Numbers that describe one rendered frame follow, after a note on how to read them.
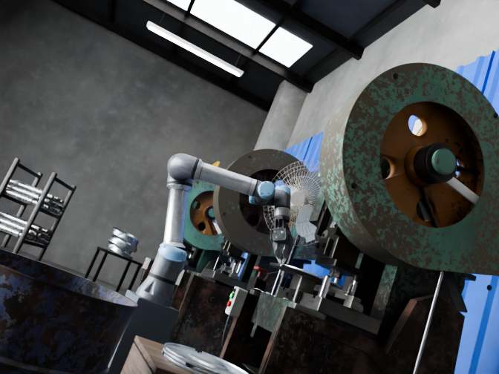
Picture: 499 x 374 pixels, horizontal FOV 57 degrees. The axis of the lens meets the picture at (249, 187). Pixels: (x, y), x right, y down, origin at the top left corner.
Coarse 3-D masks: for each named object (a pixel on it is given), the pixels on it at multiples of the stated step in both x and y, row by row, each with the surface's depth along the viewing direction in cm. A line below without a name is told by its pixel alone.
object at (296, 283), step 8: (272, 264) 205; (280, 264) 196; (288, 272) 209; (296, 272) 197; (296, 280) 203; (304, 280) 200; (312, 280) 201; (320, 280) 201; (296, 288) 200; (304, 288) 200; (312, 288) 201; (288, 296) 204; (296, 296) 198
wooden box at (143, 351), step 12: (132, 348) 147; (144, 348) 134; (156, 348) 141; (132, 360) 140; (144, 360) 129; (156, 360) 123; (168, 360) 130; (132, 372) 134; (144, 372) 123; (156, 372) 115; (168, 372) 116; (180, 372) 121
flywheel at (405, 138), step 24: (432, 120) 189; (456, 120) 193; (384, 144) 180; (408, 144) 184; (432, 144) 175; (456, 144) 192; (408, 168) 180; (432, 168) 172; (456, 168) 176; (480, 168) 193; (408, 192) 181; (432, 192) 185; (456, 192) 189; (480, 192) 190; (408, 216) 180; (456, 216) 188
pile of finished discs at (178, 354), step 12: (168, 348) 133; (180, 348) 146; (192, 348) 152; (180, 360) 128; (192, 360) 133; (204, 360) 137; (216, 360) 150; (192, 372) 126; (204, 372) 125; (216, 372) 126; (228, 372) 136; (240, 372) 145
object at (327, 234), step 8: (328, 224) 220; (328, 232) 215; (320, 240) 213; (328, 240) 206; (336, 240) 205; (344, 240) 206; (320, 248) 210; (328, 248) 206; (336, 248) 204; (344, 248) 206; (352, 248) 207; (320, 256) 213; (328, 256) 205; (336, 256) 204; (344, 256) 205; (352, 256) 206; (352, 264) 206
